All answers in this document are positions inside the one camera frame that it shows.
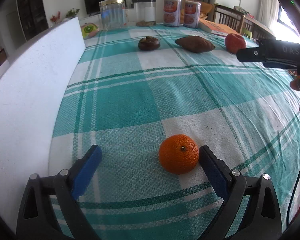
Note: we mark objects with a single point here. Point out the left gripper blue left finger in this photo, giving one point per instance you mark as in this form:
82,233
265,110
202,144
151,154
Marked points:
82,171

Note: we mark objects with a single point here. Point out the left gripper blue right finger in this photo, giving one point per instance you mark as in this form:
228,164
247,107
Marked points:
217,172

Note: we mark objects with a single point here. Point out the red apple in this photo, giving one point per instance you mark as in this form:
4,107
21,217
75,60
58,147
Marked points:
234,42

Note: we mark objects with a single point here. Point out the orange mandarin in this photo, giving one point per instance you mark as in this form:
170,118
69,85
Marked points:
178,154

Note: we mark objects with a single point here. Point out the green plastic stool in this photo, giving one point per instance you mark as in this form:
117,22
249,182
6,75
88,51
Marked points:
247,33

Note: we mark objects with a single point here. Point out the wooden desk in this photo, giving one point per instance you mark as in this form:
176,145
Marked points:
259,30

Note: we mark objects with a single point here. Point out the orange book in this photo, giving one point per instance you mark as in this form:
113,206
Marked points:
215,28

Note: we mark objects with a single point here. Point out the wooden dining chair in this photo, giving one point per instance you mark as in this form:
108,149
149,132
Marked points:
230,17

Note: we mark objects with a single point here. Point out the small sweet potato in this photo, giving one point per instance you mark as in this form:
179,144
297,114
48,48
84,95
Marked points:
195,44

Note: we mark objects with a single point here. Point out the orange lounge chair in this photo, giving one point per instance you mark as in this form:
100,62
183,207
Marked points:
205,8

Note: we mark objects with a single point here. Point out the right red-white can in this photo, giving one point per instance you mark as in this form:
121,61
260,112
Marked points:
191,14

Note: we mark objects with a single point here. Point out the red-white can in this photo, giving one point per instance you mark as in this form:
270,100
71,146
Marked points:
191,14
172,13

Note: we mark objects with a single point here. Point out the teal plaid tablecloth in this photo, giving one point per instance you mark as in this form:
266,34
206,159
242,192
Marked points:
128,101

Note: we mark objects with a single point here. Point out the left red-white can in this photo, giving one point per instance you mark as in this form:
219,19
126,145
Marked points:
172,13

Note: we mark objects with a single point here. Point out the dark mangosteen far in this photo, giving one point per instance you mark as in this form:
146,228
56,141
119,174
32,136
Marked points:
148,43

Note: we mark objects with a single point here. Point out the kiwi print pouch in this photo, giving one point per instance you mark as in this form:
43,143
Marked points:
89,30

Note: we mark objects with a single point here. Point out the small potted plant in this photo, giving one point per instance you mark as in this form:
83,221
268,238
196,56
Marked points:
132,2

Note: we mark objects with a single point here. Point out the red flowers in vase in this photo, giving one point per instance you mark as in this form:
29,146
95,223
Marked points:
55,19

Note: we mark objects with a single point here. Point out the green plant white vase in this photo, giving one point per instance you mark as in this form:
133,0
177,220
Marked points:
72,13

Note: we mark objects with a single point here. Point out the black glass cabinet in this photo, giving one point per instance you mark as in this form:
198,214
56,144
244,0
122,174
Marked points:
32,17

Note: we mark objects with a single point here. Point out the gold-lid glass jar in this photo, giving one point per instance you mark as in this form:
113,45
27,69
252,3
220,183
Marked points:
113,14

